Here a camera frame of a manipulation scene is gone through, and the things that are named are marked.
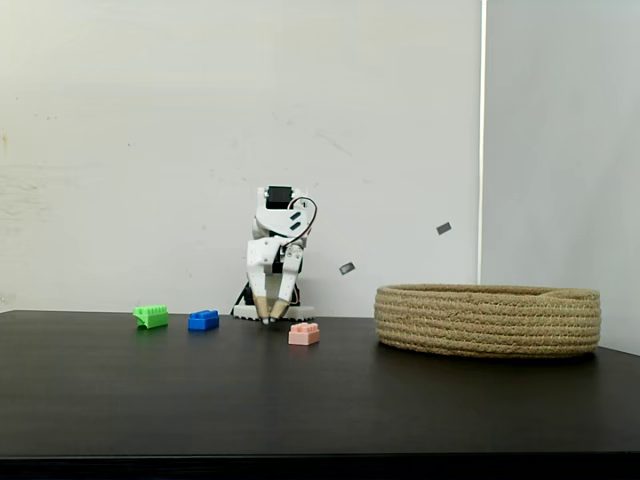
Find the pink lego block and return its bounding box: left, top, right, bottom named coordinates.
left=287, top=322, right=321, bottom=347

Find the blue lego block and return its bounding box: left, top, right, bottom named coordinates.
left=187, top=309, right=220, bottom=332

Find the green lego block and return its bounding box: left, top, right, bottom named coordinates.
left=132, top=304, right=170, bottom=331

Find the red black white servo cable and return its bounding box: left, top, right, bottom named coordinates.
left=279, top=197, right=319, bottom=249

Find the woven rope basket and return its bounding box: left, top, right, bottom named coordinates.
left=374, top=283, right=602, bottom=359

